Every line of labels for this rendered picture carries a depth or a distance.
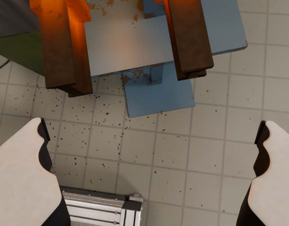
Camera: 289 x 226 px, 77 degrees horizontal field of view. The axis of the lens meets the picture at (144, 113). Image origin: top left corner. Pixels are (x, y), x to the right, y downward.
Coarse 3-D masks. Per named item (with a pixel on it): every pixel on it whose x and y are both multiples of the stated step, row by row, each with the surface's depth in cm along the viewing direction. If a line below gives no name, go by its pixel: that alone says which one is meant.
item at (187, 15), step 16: (160, 0) 19; (176, 0) 16; (192, 0) 16; (176, 16) 16; (192, 16) 16; (176, 32) 16; (192, 32) 16; (176, 48) 16; (192, 48) 16; (208, 48) 15; (176, 64) 18; (192, 64) 15; (208, 64) 15
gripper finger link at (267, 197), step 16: (272, 128) 10; (272, 144) 8; (288, 144) 8; (256, 160) 9; (272, 160) 8; (288, 160) 8; (256, 176) 9; (272, 176) 7; (288, 176) 7; (256, 192) 6; (272, 192) 6; (288, 192) 6; (240, 208) 7; (256, 208) 6; (272, 208) 6; (288, 208) 6; (240, 224) 6; (256, 224) 6; (272, 224) 5; (288, 224) 5
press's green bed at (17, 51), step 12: (12, 36) 71; (24, 36) 72; (36, 36) 73; (0, 48) 77; (12, 48) 79; (24, 48) 80; (36, 48) 82; (12, 60) 89; (24, 60) 90; (36, 60) 92; (36, 72) 106
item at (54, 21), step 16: (32, 0) 17; (48, 0) 16; (64, 0) 16; (80, 0) 17; (48, 16) 16; (64, 16) 16; (80, 16) 19; (48, 32) 16; (64, 32) 16; (80, 32) 20; (48, 48) 16; (64, 48) 16; (80, 48) 20; (48, 64) 16; (64, 64) 16; (80, 64) 19; (48, 80) 16; (64, 80) 15; (80, 80) 18
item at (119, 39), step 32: (96, 0) 47; (128, 0) 46; (224, 0) 45; (96, 32) 46; (128, 32) 46; (160, 32) 45; (224, 32) 44; (96, 64) 45; (128, 64) 45; (160, 64) 45
